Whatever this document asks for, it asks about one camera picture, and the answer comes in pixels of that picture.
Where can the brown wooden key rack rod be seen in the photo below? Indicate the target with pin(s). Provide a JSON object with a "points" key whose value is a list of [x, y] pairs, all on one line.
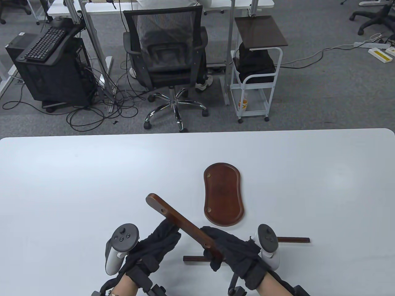
{"points": [[194, 259], [296, 240]]}

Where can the white rolling cart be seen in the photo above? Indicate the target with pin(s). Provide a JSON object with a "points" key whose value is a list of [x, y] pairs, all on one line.
{"points": [[256, 106]]}

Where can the brown cart top board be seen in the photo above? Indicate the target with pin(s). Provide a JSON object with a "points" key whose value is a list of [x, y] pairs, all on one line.
{"points": [[260, 30]]}

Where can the person's left hand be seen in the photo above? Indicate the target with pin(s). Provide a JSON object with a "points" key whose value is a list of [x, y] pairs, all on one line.
{"points": [[154, 246]]}

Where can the black keyboard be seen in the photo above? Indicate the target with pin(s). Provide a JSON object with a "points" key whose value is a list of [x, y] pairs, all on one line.
{"points": [[46, 43]]}

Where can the black bag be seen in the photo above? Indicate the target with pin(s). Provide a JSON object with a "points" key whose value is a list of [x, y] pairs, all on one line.
{"points": [[254, 64]]}

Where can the black computer tower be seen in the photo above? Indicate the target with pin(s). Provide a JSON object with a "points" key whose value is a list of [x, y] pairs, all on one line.
{"points": [[55, 83]]}

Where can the white office desk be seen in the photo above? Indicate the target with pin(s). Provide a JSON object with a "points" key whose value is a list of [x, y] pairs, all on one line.
{"points": [[265, 3]]}

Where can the aluminium frame post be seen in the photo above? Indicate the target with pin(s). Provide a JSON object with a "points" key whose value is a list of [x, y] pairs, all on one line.
{"points": [[95, 46], [230, 46]]}

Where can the person's left forearm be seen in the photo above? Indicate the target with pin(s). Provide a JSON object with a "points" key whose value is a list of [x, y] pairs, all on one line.
{"points": [[125, 286]]}

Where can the brown wooden key rack tray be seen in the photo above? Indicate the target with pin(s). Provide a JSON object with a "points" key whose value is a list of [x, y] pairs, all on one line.
{"points": [[223, 197]]}

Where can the black mesh office chair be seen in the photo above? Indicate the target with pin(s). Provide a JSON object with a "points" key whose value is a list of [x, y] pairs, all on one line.
{"points": [[168, 77]]}

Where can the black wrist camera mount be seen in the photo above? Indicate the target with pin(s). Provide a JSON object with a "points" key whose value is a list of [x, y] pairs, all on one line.
{"points": [[154, 289], [236, 289]]}

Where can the grey white tracking controller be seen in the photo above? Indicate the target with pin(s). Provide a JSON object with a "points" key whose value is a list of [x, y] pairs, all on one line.
{"points": [[267, 237], [123, 237]]}

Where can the white box yellow label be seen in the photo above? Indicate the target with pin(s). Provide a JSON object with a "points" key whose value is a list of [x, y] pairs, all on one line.
{"points": [[391, 51], [380, 55]]}

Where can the black keyboard tray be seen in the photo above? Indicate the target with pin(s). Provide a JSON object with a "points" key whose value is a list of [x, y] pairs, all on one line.
{"points": [[66, 46]]}

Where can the person's right hand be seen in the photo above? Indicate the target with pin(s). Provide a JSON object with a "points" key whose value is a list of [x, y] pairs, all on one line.
{"points": [[237, 256]]}

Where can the black office chair base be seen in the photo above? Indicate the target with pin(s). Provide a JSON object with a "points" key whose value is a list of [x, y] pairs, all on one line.
{"points": [[375, 17], [2, 20]]}

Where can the brown wooden key rack bar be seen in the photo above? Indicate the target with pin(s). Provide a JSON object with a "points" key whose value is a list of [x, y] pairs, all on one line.
{"points": [[182, 220]]}

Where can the white power strip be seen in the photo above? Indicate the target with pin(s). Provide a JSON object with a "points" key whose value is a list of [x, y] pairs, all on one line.
{"points": [[370, 45]]}

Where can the person's right forearm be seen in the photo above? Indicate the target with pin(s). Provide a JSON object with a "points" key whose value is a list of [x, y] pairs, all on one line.
{"points": [[271, 286]]}

